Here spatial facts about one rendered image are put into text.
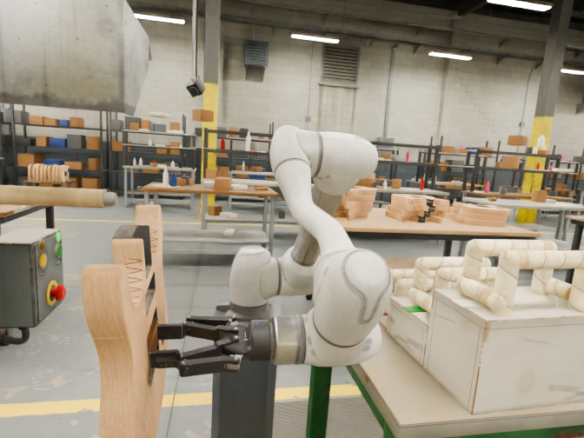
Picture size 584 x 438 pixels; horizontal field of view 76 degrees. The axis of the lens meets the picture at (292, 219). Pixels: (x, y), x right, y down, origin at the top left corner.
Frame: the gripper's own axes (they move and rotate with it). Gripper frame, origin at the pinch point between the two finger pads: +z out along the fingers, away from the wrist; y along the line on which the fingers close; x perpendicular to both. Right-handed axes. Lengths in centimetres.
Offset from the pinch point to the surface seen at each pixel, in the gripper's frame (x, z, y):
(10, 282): -0.5, 34.2, 24.3
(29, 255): 5.6, 30.3, 25.3
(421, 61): 163, -637, 1148
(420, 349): -4, -52, 1
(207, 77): 51, 16, 709
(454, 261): 10, -65, 13
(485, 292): 14, -56, -8
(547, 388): -1, -68, -15
